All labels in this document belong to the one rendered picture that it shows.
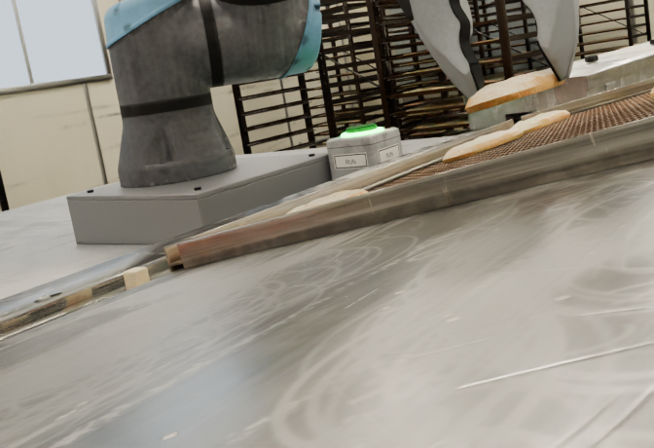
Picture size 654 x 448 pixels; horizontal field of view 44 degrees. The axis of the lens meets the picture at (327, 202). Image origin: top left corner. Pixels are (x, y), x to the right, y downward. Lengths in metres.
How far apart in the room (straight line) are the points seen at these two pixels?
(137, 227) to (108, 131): 5.26
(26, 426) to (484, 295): 0.10
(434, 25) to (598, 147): 0.13
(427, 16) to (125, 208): 0.62
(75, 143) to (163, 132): 5.03
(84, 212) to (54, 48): 5.01
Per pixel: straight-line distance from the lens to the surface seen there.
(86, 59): 6.17
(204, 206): 0.88
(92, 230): 1.04
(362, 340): 0.16
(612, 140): 0.32
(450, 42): 0.42
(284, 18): 1.02
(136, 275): 0.58
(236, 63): 1.03
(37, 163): 5.84
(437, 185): 0.36
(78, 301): 0.60
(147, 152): 1.01
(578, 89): 1.13
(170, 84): 1.01
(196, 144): 1.01
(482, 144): 0.66
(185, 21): 1.02
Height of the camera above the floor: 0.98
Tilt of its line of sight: 9 degrees down
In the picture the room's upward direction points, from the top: 10 degrees counter-clockwise
